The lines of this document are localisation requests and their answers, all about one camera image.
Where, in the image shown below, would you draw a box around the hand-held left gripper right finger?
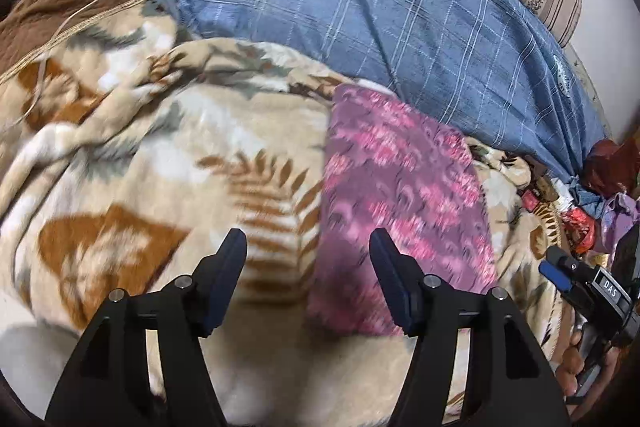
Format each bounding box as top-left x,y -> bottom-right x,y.
368,228 -> 572,427

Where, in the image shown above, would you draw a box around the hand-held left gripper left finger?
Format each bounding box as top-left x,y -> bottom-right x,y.
44,228 -> 248,427

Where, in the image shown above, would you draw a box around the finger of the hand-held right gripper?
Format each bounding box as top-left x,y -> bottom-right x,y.
538,246 -> 582,292

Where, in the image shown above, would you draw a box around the purple patterned pants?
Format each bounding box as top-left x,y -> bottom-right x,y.
306,84 -> 500,339

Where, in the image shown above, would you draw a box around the person's right hand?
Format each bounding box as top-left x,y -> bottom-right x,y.
554,327 -> 628,420

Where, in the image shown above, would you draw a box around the red patterned cloth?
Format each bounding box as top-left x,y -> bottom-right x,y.
559,206 -> 600,254

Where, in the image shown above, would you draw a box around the blue cloth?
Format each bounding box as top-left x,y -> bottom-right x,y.
569,176 -> 610,219

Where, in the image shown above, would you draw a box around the lavender cloth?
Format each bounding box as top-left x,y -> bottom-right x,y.
599,193 -> 640,255

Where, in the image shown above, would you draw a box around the dark red cloth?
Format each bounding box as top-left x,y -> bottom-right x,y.
581,138 -> 640,198

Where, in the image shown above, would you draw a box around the beige leaf print blanket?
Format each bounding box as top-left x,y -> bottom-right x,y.
0,0 -> 596,427

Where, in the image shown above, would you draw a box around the blue plaid pillow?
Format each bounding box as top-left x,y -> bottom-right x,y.
95,0 -> 608,180

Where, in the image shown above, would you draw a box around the white charging cable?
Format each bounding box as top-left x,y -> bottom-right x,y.
7,0 -> 168,128

